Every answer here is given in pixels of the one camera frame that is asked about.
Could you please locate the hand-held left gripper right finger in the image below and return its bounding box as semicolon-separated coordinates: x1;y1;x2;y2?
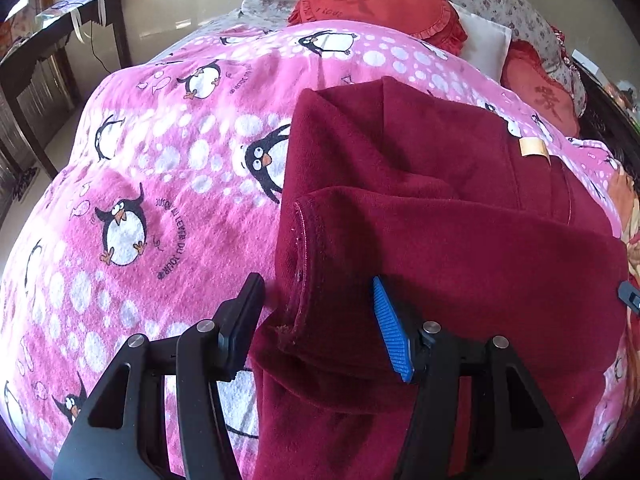
371;276;581;480

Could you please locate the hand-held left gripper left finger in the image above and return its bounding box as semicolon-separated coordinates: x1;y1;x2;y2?
51;272;266;480

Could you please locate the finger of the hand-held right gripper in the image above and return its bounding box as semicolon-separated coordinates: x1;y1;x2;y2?
617;282;640;316

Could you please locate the dark red fleece garment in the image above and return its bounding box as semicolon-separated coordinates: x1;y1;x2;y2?
248;75;630;480

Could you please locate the pink penguin print blanket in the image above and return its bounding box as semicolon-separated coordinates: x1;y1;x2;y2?
0;20;632;480

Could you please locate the small red heart cushion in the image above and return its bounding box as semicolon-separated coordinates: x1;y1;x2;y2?
500;40;582;138

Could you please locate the white pillow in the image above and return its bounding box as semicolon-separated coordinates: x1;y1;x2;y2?
449;1;514;84

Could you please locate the dark wooden table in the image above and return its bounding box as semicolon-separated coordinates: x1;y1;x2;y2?
0;0;132;180

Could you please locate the large red heart cushion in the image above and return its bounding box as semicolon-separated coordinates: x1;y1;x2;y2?
286;0;469;56

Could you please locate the black cable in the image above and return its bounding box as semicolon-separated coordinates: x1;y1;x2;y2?
88;19;124;74

